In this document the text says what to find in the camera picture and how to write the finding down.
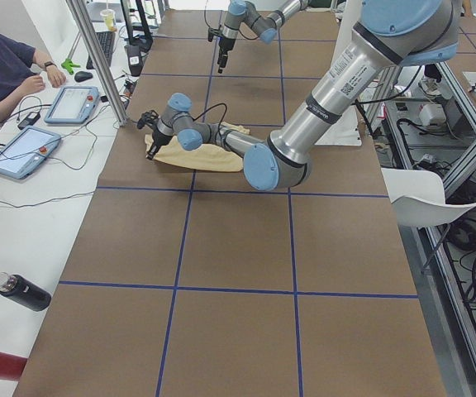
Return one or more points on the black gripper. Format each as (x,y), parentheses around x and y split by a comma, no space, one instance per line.
(224,45)
(157,141)

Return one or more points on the yellow long-sleeve printed shirt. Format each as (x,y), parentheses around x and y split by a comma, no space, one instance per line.
(206,157)

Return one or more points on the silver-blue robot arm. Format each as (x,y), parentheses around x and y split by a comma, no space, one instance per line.
(387,33)
(245,12)

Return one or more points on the far blue teach pendant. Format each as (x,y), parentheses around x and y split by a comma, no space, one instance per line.
(73,105)

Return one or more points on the blue teach pendant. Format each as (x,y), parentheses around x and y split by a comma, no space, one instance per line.
(73,105)
(26,152)

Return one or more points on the black computer mouse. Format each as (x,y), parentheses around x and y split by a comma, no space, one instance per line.
(82,76)

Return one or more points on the black keyboard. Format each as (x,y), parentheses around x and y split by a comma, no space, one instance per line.
(106,40)

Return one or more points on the green plastic clamp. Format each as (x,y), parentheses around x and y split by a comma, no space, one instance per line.
(69,66)

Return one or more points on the yellow drink cup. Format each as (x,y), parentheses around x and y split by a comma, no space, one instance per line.
(109,18)

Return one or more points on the near blue teach pendant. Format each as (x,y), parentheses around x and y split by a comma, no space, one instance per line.
(26,152)

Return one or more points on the person in navy shirt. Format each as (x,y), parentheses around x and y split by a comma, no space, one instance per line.
(17,80)

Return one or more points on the black water bottle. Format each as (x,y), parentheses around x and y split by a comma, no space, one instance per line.
(24,292)

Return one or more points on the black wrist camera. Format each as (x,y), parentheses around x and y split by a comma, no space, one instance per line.
(212,33)
(148,119)

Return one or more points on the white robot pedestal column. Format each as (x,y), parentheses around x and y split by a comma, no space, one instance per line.
(345,132)

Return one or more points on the aluminium frame post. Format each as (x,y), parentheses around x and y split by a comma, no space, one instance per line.
(102,68)

